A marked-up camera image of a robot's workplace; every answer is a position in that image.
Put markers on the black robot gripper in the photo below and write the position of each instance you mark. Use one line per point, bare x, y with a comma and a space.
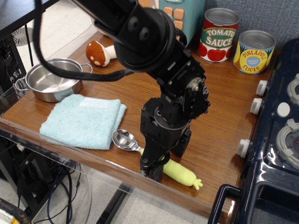
161, 137

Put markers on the spoon with green carrot handle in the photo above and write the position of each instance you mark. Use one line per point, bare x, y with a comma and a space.
127, 142

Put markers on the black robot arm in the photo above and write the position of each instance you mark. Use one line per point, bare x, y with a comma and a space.
180, 76

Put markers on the black table leg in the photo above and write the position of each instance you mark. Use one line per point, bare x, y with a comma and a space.
112, 207

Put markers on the light blue folded cloth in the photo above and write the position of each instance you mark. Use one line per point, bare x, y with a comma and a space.
84, 122

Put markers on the dark blue toy stove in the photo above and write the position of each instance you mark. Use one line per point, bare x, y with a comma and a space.
269, 193

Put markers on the plush brown mushroom toy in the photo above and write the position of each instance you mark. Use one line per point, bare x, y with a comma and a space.
99, 55

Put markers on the small stainless steel pot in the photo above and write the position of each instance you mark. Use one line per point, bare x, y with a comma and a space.
47, 86

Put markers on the yellow object at floor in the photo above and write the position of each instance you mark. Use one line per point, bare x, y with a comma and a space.
10, 214

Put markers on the pineapple slices can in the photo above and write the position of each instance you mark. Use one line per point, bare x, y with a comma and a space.
254, 51

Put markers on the teal toy microwave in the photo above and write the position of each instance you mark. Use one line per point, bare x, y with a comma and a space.
184, 16

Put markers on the tomato sauce can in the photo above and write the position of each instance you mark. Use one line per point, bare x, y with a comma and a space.
218, 33

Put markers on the black side desk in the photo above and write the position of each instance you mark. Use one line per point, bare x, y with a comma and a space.
14, 14

